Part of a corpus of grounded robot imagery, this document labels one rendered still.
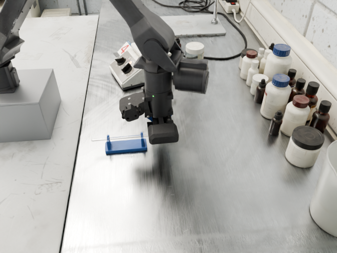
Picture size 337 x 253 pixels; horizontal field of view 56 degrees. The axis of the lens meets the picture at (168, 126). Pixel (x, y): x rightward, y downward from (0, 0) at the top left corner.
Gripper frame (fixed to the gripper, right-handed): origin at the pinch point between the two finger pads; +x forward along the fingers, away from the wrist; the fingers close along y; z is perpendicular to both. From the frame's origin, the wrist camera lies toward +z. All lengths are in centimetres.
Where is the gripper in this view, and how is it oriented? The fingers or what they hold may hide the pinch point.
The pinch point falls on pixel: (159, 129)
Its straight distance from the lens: 74.5
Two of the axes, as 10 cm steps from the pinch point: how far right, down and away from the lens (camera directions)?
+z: -9.9, 0.9, -1.0
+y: 1.3, 6.4, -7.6
